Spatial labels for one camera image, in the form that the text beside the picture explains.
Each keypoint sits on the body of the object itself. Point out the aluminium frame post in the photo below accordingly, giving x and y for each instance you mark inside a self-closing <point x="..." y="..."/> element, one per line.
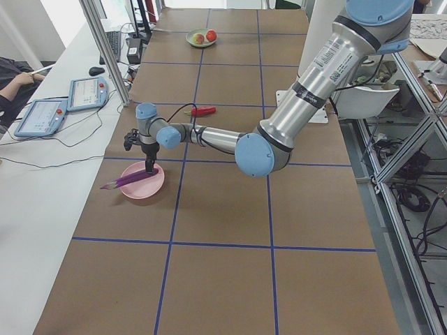
<point x="93" y="20"/>

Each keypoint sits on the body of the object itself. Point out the person forearm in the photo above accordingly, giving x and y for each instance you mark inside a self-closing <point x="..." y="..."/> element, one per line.
<point x="11" y="89"/>

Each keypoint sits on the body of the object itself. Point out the blue teach pendant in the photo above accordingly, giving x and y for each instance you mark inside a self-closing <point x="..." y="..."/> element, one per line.
<point x="87" y="93"/>
<point x="44" y="117"/>

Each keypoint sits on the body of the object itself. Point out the yellow green peach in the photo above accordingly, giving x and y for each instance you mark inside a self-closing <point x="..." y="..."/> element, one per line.
<point x="198" y="39"/>

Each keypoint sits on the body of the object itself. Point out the black keyboard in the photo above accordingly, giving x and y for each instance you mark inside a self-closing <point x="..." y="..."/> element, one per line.
<point x="114" y="39"/>

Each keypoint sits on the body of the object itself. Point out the red chili pepper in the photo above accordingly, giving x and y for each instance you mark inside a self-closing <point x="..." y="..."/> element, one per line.
<point x="201" y="111"/>

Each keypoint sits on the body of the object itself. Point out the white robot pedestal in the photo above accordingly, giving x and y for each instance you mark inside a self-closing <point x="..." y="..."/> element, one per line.
<point x="310" y="91"/>

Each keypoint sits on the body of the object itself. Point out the far blue teach pendant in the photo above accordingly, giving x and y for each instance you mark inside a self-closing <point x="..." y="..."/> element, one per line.
<point x="87" y="93"/>

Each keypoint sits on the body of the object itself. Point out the pink plate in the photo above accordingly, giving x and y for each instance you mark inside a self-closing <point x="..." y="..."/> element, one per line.
<point x="144" y="188"/>

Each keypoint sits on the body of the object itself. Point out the black power adapter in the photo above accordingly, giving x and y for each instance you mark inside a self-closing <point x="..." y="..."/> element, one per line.
<point x="134" y="52"/>

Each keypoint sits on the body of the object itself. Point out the near blue teach pendant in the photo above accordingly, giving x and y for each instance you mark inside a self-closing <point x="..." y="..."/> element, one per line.
<point x="44" y="117"/>

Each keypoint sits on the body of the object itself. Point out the purple eggplant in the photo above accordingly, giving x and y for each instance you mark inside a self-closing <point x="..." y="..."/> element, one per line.
<point x="129" y="179"/>

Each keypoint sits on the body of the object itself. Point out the aluminium side frame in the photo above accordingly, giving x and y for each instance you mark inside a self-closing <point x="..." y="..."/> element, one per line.
<point x="405" y="152"/>

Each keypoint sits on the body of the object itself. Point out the black computer mouse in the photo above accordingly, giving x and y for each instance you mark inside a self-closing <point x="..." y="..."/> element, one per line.
<point x="96" y="70"/>

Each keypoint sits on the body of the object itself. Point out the white chair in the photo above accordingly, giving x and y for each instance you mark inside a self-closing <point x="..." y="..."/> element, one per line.
<point x="365" y="102"/>

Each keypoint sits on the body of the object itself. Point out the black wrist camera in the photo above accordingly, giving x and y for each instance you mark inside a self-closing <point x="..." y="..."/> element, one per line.
<point x="131" y="138"/>

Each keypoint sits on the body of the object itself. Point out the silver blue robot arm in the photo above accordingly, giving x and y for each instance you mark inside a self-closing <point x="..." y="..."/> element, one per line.
<point x="362" y="28"/>

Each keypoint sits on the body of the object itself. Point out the green plate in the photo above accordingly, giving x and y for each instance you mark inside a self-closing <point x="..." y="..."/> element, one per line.
<point x="202" y="31"/>

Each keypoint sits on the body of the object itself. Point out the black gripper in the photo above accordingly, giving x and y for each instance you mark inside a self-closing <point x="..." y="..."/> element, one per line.
<point x="149" y="150"/>

